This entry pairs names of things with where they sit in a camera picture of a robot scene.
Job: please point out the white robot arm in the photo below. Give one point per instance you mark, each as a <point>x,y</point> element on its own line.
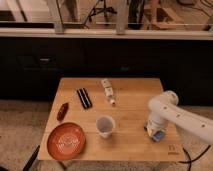
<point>164,108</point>

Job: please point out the small white bottle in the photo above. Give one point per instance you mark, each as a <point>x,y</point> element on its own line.
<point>108,91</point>

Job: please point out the translucent plastic cup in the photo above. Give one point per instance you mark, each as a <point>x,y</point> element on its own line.
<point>105,125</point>

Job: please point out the black rectangular remote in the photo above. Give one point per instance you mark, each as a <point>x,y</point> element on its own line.
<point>84,98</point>

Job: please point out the dark red sausage toy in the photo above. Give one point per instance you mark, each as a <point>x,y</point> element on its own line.
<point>62,111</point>

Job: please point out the black table leg bar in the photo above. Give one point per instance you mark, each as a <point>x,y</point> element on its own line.
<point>31,159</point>

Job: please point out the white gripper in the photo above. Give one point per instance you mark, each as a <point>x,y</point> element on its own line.
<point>154,124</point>

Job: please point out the orange ribbed plate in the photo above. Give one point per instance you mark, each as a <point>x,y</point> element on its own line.
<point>66,141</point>

